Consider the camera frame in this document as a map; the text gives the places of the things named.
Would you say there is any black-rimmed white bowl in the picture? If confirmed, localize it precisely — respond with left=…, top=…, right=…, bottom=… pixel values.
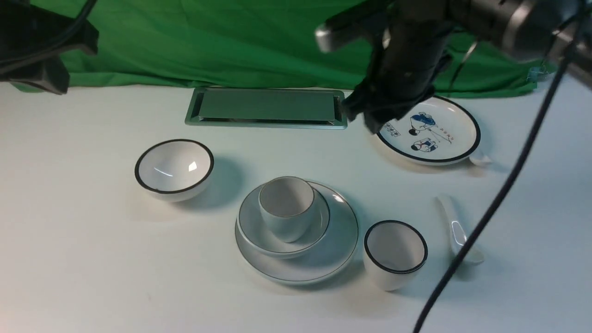
left=135, top=139, right=215, bottom=202

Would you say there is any white ceramic spoon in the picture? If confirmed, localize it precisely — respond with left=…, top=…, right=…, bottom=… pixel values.
left=436, top=194, right=485, bottom=266

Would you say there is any green backdrop cloth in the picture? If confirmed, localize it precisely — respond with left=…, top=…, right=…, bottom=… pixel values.
left=9, top=0, right=558, bottom=99

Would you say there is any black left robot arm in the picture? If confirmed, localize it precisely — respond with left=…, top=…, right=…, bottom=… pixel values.
left=0, top=0, right=99, bottom=95

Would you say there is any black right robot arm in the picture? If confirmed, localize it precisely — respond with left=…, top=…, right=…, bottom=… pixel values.
left=315, top=0, right=591, bottom=133

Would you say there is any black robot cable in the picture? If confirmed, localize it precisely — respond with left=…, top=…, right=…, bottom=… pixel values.
left=413, top=9, right=592, bottom=333

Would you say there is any illustrated black-rimmed plate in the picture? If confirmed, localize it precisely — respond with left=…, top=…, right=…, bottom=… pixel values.
left=372, top=96, right=481, bottom=166

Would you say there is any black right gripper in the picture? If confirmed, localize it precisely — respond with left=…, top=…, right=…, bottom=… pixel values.
left=342, top=20, right=453, bottom=134

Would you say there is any blue clip on cloth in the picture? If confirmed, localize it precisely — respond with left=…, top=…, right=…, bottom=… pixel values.
left=527, top=63, right=555, bottom=83

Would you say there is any white spoon under plate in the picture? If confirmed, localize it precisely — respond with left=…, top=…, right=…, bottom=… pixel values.
left=469, top=154, right=491, bottom=168

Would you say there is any thin-rimmed white bowl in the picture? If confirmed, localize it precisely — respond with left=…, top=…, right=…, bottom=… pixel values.
left=237, top=177, right=330, bottom=259

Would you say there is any black-rimmed white cup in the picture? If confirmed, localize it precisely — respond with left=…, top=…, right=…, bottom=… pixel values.
left=363, top=220, right=428, bottom=292

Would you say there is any plain white cup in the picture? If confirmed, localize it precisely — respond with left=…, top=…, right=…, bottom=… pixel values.
left=258, top=176, right=319, bottom=243

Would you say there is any large white plate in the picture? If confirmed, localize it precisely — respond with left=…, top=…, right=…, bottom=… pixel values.
left=234, top=181, right=360, bottom=286

